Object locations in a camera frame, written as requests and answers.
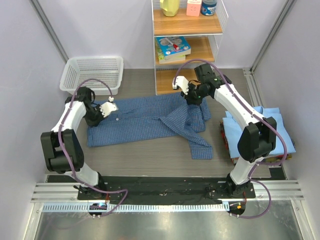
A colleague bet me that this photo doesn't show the green book underneath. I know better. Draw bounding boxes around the green book underneath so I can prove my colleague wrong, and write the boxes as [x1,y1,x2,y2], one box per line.
[155,42,186,64]

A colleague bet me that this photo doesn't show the red white marker pen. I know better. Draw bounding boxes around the red white marker pen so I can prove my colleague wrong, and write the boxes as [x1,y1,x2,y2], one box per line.
[165,37,180,50]

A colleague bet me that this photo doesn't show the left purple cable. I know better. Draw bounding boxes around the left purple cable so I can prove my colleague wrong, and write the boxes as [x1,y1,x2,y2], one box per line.
[57,78,129,219]

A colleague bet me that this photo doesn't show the yellow plastic jug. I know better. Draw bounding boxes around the yellow plastic jug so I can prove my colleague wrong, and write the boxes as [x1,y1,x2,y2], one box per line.
[159,0,180,17]

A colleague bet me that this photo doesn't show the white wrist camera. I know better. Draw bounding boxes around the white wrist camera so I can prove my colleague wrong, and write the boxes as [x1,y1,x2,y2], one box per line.
[99,96,118,118]
[172,76,189,95]

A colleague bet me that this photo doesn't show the folded shirts pile underneath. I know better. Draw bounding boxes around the folded shirts pile underneath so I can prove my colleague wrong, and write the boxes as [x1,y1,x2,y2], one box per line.
[220,117,296,165]

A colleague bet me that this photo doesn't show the purple cable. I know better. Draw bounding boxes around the purple cable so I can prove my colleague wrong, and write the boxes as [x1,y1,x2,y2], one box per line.
[57,78,129,219]
[173,58,288,220]

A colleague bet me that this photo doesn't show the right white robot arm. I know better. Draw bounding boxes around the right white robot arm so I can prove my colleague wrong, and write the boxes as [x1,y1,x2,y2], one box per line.
[172,60,277,198]

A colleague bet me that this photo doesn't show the white plastic laundry basket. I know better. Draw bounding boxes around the white plastic laundry basket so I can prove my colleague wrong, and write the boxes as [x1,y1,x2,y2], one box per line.
[59,56,124,96]

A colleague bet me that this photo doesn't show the white wire wooden shelf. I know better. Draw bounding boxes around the white wire wooden shelf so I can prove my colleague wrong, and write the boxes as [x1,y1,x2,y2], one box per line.
[151,0,229,95]

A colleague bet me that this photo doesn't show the dark blue checkered shirt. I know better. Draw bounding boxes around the dark blue checkered shirt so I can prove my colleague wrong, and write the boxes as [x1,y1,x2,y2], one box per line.
[87,93,213,160]

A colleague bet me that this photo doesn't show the aluminium rail frame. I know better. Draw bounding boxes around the aluminium rail frame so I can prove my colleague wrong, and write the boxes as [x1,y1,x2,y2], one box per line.
[31,180,304,216]

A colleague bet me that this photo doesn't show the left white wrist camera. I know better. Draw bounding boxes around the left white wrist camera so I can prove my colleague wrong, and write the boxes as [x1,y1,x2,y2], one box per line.
[99,96,118,118]

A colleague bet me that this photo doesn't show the black mounting base plate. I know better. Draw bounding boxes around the black mounting base plate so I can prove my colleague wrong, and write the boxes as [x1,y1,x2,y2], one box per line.
[46,174,257,201]

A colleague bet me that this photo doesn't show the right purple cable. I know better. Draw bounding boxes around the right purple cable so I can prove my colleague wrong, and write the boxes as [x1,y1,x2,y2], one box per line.
[173,58,288,220]

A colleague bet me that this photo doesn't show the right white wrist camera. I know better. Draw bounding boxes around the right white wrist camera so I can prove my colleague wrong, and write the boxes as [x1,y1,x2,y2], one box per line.
[172,76,189,95]

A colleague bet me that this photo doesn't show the folded light blue shirt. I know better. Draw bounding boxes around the folded light blue shirt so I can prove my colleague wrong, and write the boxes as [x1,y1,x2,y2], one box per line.
[222,106,296,159]

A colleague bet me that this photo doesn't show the blue labelled can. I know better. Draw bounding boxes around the blue labelled can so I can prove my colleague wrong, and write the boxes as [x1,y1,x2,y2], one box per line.
[200,0,218,16]

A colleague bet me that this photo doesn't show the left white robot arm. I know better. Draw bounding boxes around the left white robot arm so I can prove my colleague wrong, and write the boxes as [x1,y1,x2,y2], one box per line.
[40,86,107,200]

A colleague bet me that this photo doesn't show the blue children's book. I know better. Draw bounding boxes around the blue children's book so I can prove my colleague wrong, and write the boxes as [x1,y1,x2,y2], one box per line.
[155,36,191,60]

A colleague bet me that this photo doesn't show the pink carton box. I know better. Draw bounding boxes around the pink carton box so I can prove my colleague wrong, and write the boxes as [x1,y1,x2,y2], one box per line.
[186,0,202,17]

